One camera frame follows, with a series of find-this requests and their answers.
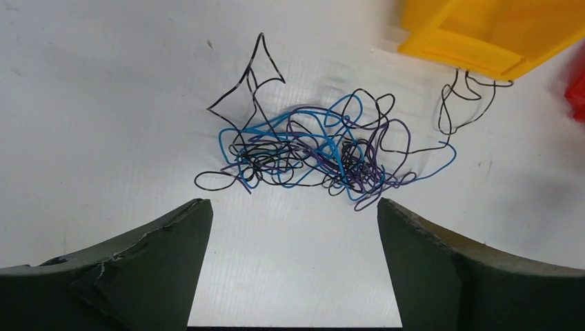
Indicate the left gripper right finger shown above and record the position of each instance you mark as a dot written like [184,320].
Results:
[443,280]

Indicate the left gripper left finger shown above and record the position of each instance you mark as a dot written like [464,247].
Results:
[143,279]

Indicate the red plastic bin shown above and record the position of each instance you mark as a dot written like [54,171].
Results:
[574,95]

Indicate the yellow plastic bin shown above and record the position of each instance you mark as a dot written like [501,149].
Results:
[502,40]

